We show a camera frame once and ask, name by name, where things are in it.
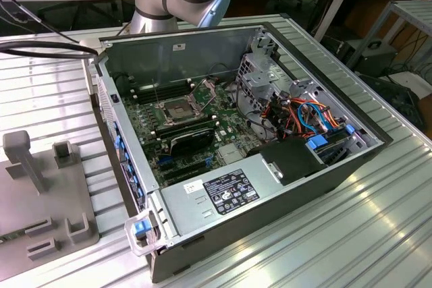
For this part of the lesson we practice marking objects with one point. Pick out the black RAM slot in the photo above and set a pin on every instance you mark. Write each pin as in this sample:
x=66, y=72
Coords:
x=162, y=85
x=185, y=123
x=165, y=94
x=179, y=130

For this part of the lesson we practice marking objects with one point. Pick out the CPU socket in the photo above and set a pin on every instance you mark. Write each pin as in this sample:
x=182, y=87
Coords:
x=177, y=111

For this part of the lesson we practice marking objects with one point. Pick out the black expansion slot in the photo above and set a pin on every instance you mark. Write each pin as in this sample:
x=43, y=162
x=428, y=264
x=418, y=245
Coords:
x=185, y=170

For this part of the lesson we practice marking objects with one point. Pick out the green motherboard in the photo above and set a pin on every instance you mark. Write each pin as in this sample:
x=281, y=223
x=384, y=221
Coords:
x=233, y=122

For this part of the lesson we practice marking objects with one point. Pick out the black graphics card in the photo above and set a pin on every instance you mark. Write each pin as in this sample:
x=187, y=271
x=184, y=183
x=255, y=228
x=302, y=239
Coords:
x=192, y=141

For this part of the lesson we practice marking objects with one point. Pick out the silver chipset heatsink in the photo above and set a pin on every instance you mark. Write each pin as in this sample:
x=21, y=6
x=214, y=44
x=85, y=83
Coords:
x=231, y=153

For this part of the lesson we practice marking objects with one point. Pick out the silver drive cage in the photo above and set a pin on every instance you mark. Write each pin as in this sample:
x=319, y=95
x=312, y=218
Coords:
x=256, y=80

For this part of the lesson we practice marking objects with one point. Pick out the thin metal locking lever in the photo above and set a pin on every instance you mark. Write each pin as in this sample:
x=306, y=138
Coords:
x=156, y=92

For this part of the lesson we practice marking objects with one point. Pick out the black plastic shroud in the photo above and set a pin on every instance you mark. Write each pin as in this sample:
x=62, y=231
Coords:
x=290, y=161

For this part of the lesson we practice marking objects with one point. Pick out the silver power supply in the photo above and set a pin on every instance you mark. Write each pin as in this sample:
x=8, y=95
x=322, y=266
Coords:
x=189, y=207

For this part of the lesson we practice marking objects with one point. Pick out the hard disk in blue carrier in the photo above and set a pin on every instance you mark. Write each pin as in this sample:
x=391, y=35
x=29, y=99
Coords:
x=317, y=142

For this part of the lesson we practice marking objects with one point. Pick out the open black PC case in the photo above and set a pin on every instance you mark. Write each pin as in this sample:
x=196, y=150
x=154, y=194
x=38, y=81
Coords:
x=270, y=220

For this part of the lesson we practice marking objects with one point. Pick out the blue case latch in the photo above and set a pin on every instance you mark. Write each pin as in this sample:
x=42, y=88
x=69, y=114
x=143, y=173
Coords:
x=141, y=228

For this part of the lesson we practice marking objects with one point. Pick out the black bag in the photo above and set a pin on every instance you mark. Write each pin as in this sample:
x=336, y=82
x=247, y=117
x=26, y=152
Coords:
x=401, y=99

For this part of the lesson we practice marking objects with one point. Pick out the grey parts rack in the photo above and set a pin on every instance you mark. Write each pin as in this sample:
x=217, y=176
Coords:
x=40, y=207

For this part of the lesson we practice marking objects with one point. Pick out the white paper sheet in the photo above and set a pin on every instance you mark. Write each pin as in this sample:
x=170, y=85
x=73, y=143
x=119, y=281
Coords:
x=415, y=82

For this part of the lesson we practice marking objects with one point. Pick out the green RAM stick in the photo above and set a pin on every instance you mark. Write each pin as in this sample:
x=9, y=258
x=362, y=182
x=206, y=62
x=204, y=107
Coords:
x=13, y=236

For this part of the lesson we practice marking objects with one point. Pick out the metal slat shelf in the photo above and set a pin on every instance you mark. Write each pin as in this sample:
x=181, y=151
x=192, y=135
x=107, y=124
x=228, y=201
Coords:
x=415, y=8

